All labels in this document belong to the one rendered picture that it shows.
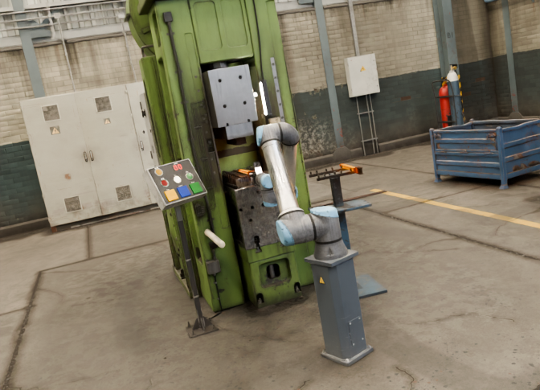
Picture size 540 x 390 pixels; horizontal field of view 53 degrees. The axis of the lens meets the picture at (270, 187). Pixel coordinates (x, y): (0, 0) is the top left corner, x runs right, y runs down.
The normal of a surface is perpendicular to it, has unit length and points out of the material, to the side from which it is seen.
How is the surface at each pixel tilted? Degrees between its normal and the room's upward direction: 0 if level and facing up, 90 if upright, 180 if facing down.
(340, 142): 90
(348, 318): 90
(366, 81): 90
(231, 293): 90
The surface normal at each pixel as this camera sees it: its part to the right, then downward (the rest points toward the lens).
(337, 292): -0.10, 0.18
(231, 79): 0.32, 0.11
